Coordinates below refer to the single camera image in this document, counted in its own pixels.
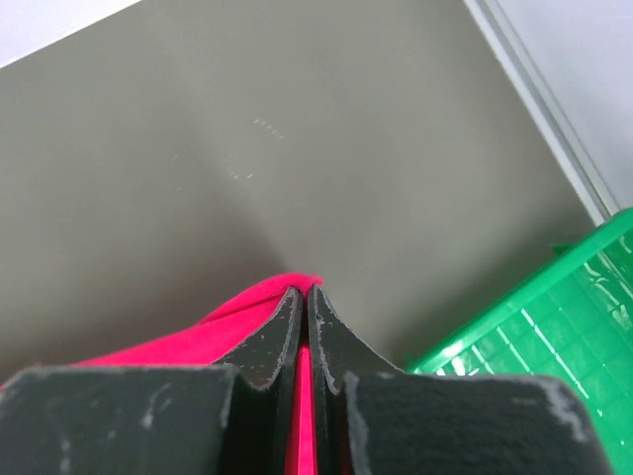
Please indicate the green plastic tray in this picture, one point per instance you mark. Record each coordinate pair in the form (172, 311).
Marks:
(572, 319)

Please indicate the magenta t shirt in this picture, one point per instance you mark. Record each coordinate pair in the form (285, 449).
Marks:
(207, 341)

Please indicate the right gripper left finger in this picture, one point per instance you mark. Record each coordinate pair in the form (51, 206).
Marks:
(231, 417)

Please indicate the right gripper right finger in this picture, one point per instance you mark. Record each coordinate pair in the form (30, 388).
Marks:
(373, 418)

